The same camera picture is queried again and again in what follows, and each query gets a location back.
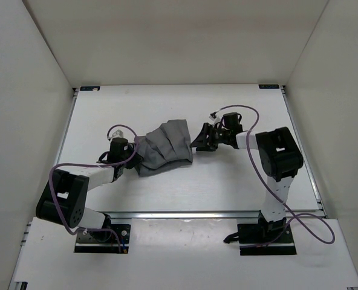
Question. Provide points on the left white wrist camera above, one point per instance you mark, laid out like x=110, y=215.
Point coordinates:
x=115, y=134

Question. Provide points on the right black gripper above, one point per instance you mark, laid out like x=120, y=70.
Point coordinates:
x=204, y=142

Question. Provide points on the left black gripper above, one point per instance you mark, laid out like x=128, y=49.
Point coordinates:
x=137, y=159

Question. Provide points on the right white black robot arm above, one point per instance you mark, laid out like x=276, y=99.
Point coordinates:
x=280, y=159

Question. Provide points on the grey pleated skirt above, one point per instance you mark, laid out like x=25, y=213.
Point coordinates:
x=165, y=148

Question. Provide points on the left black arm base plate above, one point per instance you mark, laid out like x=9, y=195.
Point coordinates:
x=105, y=242

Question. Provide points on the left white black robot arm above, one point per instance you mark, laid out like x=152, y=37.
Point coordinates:
x=63, y=199

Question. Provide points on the right blue table label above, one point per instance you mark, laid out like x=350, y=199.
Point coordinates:
x=268, y=86

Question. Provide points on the left blue table label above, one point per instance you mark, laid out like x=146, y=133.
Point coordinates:
x=89, y=88

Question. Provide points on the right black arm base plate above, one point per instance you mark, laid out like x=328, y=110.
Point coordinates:
x=264, y=238

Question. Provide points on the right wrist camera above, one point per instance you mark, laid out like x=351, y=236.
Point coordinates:
x=214, y=117

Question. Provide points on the blue table label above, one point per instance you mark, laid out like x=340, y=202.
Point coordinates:
x=89, y=88
x=268, y=86

